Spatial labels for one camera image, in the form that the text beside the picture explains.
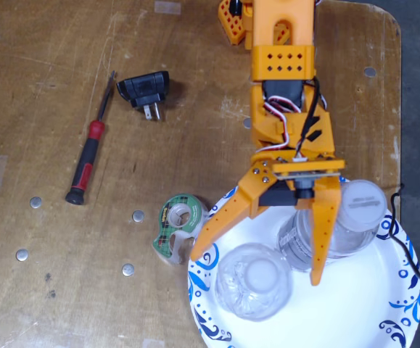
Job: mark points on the red black screwdriver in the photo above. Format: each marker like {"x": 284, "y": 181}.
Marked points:
{"x": 86, "y": 159}

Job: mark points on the crinkled clear water bottle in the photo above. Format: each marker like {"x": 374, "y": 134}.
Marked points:
{"x": 253, "y": 290}

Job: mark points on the labelled clear plastic bottle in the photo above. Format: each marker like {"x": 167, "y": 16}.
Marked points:
{"x": 295, "y": 243}

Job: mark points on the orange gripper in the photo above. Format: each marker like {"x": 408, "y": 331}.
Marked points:
{"x": 261, "y": 173}

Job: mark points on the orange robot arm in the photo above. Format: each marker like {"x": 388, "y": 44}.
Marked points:
{"x": 282, "y": 29}

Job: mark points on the round silver metal disc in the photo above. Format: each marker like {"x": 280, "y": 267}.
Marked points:
{"x": 128, "y": 270}
{"x": 35, "y": 202}
{"x": 369, "y": 71}
{"x": 246, "y": 123}
{"x": 138, "y": 216}
{"x": 22, "y": 254}

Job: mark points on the blue floral paper plate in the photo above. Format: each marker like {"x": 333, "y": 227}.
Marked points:
{"x": 340, "y": 308}

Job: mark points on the wrist camera on orange mount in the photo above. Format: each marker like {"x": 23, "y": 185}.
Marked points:
{"x": 304, "y": 167}

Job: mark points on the green clear tape dispenser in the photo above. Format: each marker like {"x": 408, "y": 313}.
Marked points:
{"x": 195, "y": 217}

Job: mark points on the black power plug adapter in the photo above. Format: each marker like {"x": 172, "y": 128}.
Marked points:
{"x": 144, "y": 87}

